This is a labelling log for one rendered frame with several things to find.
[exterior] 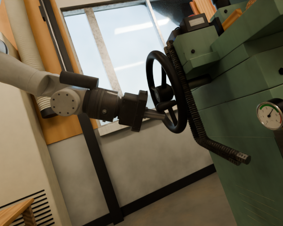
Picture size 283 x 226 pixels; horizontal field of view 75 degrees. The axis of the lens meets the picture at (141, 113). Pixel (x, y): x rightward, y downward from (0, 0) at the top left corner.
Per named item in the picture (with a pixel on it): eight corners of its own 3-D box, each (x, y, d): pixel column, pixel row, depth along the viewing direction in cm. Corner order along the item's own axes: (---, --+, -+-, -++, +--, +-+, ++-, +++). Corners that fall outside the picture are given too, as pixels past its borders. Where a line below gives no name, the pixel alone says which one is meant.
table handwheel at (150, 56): (153, 119, 81) (135, 53, 71) (193, 105, 84) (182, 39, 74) (184, 151, 54) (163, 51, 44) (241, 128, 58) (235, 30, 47)
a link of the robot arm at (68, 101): (95, 126, 46) (48, 118, 45) (101, 114, 56) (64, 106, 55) (101, 82, 43) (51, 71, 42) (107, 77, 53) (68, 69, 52)
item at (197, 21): (168, 52, 70) (163, 39, 71) (193, 45, 72) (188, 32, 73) (179, 34, 58) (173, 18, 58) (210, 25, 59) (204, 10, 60)
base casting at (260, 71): (193, 112, 87) (186, 94, 88) (290, 76, 96) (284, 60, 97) (270, 88, 43) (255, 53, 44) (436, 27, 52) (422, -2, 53)
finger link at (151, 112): (165, 119, 51) (143, 114, 51) (163, 114, 54) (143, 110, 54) (166, 113, 51) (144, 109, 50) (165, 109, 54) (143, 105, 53)
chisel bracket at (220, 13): (216, 39, 72) (209, 19, 73) (246, 30, 74) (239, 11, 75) (227, 28, 65) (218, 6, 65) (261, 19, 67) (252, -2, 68)
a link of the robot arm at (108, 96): (138, 140, 50) (94, 132, 49) (138, 123, 59) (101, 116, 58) (149, 97, 45) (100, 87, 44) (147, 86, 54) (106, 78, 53)
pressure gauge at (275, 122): (265, 138, 41) (251, 104, 41) (279, 132, 41) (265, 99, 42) (292, 139, 35) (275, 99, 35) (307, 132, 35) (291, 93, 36)
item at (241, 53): (188, 93, 85) (185, 85, 86) (227, 80, 89) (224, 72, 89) (248, 57, 46) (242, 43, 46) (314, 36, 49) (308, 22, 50)
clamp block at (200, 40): (173, 76, 71) (165, 54, 72) (204, 66, 73) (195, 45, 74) (187, 61, 56) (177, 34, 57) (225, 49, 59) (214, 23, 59)
